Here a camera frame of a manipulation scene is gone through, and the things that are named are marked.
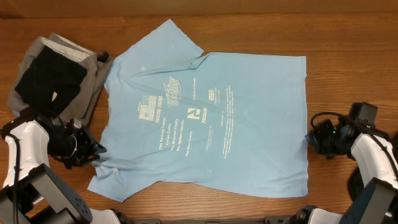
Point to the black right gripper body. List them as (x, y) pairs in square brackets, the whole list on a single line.
[(328, 142)]

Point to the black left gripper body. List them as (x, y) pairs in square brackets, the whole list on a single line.
[(74, 150)]

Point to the light blue printed t-shirt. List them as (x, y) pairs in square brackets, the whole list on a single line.
[(227, 121)]

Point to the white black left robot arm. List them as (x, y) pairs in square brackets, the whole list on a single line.
[(32, 192)]

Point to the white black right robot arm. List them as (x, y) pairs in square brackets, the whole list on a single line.
[(373, 184)]

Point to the grey folded garment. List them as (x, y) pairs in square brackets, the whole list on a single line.
[(97, 65)]

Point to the dark folded garment in pile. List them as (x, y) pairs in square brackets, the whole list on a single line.
[(51, 82)]

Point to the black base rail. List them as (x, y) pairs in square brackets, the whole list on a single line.
[(266, 220)]

